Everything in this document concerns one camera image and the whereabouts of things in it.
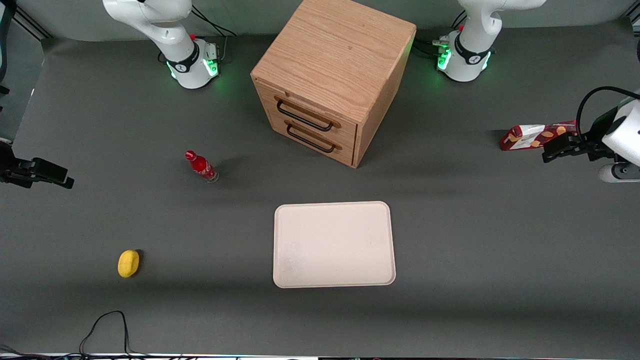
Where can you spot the cream rectangular tray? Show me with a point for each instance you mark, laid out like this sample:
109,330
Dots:
334,245

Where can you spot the wooden drawer cabinet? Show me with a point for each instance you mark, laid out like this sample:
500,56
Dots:
335,55

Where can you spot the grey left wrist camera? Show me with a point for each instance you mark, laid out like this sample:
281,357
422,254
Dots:
617,172

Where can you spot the red tartan cookie box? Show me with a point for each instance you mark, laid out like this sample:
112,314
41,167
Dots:
520,137

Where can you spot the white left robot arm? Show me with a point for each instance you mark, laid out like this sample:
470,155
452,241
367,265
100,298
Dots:
472,45

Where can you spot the yellow lemon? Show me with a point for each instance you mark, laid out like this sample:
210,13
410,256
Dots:
128,263

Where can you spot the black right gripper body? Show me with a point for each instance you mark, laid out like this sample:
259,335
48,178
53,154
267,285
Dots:
11,170

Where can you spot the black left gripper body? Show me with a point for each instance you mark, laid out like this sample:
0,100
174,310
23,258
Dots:
591,139

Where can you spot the red cola bottle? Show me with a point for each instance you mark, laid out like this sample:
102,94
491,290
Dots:
200,165

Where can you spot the aluminium frame rail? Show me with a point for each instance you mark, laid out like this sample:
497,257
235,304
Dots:
32,26

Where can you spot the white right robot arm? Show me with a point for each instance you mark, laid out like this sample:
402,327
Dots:
175,40

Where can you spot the wooden drawer front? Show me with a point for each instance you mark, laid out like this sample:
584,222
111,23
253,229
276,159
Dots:
345,152
345,131

